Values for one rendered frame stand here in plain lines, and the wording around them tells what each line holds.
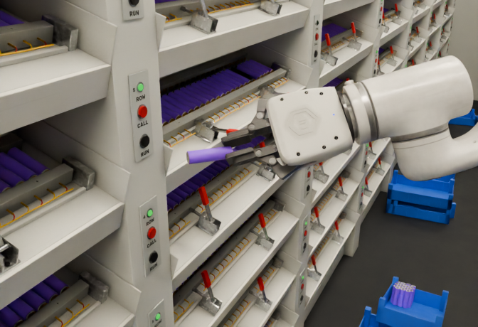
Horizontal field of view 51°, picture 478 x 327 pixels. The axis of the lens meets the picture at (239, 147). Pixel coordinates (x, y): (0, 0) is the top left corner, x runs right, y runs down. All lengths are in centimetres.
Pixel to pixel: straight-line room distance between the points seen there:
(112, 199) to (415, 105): 42
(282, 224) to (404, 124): 75
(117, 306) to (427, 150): 50
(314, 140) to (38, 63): 35
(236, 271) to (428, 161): 62
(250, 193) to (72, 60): 60
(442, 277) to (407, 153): 160
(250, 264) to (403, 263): 119
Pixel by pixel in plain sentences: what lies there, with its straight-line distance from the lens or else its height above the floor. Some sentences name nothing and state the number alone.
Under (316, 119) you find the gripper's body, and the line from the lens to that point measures 67.
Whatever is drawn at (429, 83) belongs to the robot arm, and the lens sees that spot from 69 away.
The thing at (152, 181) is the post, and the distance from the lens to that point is 74.
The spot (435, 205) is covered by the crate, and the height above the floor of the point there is 9.
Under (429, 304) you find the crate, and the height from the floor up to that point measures 1.
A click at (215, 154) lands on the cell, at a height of 99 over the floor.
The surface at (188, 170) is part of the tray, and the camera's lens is 83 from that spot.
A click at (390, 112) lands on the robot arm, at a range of 67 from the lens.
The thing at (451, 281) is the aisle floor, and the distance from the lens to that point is 226.
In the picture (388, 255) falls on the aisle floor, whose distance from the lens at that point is 233.
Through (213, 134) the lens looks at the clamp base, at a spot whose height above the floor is 95.
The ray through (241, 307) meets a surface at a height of 38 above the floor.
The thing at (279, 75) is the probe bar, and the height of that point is 97.
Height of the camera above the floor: 125
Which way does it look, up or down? 22 degrees down
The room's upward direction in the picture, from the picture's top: straight up
